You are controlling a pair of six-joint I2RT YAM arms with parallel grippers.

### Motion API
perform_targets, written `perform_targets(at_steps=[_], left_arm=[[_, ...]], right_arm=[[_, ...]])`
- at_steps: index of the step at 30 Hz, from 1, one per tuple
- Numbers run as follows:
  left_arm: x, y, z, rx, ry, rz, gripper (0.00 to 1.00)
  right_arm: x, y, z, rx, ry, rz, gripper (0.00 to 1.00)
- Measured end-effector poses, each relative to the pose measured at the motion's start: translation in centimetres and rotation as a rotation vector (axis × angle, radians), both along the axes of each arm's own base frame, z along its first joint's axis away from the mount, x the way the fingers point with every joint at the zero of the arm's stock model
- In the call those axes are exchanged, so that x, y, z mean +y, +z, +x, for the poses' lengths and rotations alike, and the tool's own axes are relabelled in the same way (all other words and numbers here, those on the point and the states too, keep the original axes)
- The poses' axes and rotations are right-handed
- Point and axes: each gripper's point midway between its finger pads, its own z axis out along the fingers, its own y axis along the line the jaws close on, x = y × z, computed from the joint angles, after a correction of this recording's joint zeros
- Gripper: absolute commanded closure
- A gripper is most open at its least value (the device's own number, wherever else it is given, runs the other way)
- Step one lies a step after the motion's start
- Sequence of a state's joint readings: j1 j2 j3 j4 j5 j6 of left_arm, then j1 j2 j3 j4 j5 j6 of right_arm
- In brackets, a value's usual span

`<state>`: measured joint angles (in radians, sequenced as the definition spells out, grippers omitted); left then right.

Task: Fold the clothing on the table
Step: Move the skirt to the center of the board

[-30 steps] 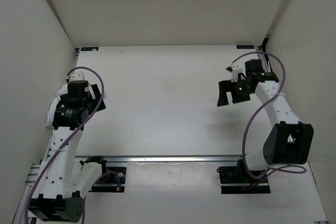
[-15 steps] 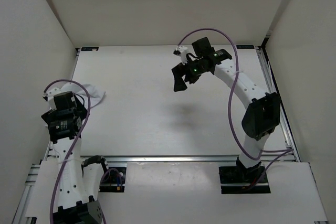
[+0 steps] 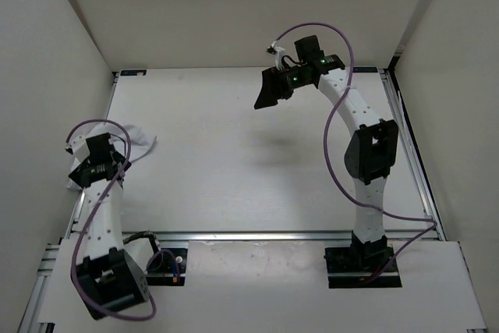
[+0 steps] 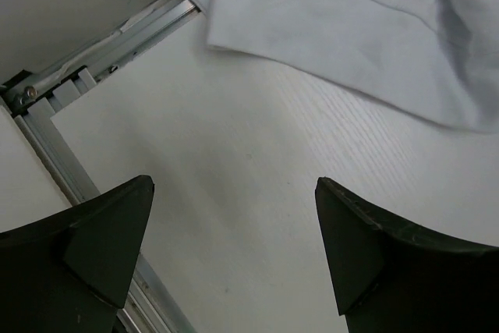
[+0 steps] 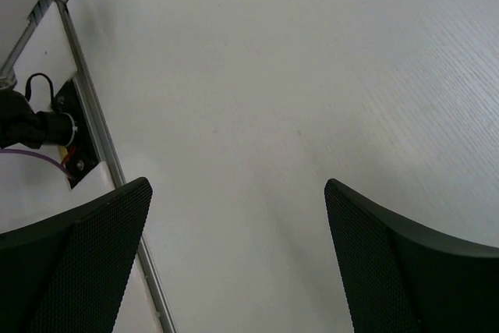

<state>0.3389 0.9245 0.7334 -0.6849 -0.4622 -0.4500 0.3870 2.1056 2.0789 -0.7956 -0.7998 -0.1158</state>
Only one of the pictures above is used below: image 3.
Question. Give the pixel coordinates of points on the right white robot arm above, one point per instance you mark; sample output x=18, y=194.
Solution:
x=368, y=158

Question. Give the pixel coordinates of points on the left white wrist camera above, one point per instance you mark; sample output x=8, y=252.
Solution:
x=78, y=148

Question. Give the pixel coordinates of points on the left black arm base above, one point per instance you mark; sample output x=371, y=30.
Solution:
x=165, y=270

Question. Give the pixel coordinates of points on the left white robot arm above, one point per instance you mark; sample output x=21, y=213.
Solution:
x=104, y=274

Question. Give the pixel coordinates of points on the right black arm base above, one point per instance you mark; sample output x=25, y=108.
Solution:
x=344, y=272

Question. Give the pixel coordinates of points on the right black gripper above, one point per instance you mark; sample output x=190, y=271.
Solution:
x=273, y=87

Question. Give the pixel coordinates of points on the blue corner label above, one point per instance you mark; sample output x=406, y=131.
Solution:
x=133, y=72
x=365, y=69

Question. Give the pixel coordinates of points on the left blue corner label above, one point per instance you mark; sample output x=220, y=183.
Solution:
x=133, y=72

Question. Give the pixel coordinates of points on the right blue corner label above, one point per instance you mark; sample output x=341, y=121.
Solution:
x=365, y=69

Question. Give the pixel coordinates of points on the white skirt cloth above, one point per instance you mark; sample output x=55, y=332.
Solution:
x=141, y=142

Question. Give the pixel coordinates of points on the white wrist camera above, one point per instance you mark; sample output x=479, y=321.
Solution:
x=78, y=148
x=277, y=52

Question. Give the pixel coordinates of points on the aluminium frame rail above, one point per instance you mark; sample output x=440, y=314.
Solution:
x=282, y=236

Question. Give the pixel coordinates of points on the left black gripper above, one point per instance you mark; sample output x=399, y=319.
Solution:
x=79, y=172

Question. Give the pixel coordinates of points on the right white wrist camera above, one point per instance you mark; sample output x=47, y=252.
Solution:
x=277, y=52

